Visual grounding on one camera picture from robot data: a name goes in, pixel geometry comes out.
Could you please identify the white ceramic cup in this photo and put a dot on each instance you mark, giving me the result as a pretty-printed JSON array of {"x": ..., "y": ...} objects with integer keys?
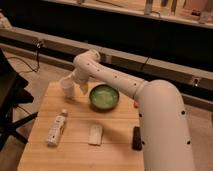
[{"x": 67, "y": 86}]

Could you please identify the black chair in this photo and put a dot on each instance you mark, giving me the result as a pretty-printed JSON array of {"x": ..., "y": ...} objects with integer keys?
[{"x": 12, "y": 93}]

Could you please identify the green bowl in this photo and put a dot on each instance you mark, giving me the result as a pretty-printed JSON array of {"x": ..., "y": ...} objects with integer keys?
[{"x": 104, "y": 97}]

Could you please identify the black rectangular remote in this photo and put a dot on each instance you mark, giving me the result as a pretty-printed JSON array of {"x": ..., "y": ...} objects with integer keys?
[{"x": 136, "y": 141}]

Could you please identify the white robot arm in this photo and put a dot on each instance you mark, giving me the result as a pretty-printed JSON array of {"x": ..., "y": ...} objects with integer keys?
[{"x": 164, "y": 129}]

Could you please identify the orange carrot toy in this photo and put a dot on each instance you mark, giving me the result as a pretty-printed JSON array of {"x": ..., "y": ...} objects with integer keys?
[{"x": 136, "y": 104}]

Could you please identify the white sponge block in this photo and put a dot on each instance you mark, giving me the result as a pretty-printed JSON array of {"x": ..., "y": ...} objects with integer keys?
[{"x": 95, "y": 135}]

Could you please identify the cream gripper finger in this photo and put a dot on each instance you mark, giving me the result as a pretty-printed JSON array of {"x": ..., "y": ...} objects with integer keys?
[
  {"x": 68, "y": 77},
  {"x": 84, "y": 87}
]

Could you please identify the long grey floor rail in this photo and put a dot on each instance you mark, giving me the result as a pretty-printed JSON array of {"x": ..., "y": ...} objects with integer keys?
[{"x": 154, "y": 67}]

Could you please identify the white plastic bottle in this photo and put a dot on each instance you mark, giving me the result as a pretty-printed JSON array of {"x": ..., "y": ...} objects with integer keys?
[{"x": 57, "y": 128}]

